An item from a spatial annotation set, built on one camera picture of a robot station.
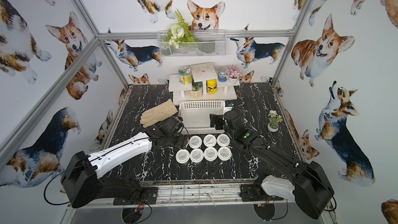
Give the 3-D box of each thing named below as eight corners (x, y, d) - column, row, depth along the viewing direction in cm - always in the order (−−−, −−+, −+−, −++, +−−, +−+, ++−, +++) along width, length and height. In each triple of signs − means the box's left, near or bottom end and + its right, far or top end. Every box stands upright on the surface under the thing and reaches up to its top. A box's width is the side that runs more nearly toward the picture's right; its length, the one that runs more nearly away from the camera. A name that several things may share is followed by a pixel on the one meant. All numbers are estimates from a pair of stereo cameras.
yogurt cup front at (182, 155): (177, 166, 85) (174, 161, 79) (178, 154, 89) (176, 149, 83) (190, 165, 85) (188, 161, 79) (191, 154, 89) (189, 149, 83)
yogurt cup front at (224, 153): (218, 163, 85) (218, 159, 80) (217, 151, 89) (218, 147, 84) (230, 163, 85) (231, 158, 80) (229, 151, 89) (230, 146, 84)
